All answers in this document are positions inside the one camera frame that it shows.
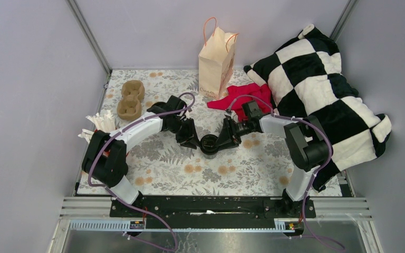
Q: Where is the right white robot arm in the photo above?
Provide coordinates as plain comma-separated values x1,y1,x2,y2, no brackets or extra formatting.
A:
212,101,333,217

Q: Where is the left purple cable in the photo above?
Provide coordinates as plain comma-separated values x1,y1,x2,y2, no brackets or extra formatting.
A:
87,92,196,251

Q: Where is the red cloth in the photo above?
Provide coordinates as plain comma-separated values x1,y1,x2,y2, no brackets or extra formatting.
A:
207,83,272,121

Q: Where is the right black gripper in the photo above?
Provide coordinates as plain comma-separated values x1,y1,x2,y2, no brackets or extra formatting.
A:
214,118,252,151

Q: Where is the black white checkered blanket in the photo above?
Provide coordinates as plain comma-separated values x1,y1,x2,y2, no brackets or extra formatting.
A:
244,24,392,192

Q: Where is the floral table mat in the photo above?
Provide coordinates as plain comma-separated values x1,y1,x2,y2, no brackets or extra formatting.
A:
102,70,295,196

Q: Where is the dark translucent coffee cup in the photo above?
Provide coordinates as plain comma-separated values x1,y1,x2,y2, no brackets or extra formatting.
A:
202,151,218,159

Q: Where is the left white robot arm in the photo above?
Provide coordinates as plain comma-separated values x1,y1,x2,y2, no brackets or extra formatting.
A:
81,95,201,217

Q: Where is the black cup lid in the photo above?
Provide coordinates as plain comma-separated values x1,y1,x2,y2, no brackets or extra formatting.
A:
200,134,218,152

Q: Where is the beige paper bag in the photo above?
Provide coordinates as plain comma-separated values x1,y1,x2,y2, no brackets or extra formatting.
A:
198,17,238,99

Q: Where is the brown pulp cup carrier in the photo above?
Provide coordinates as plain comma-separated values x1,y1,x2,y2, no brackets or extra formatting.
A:
117,80,145,121

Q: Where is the red ribbed cup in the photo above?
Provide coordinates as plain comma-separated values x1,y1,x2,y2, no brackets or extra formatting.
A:
103,150,110,158

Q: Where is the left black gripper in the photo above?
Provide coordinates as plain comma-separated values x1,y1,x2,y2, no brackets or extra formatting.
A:
167,118,202,150

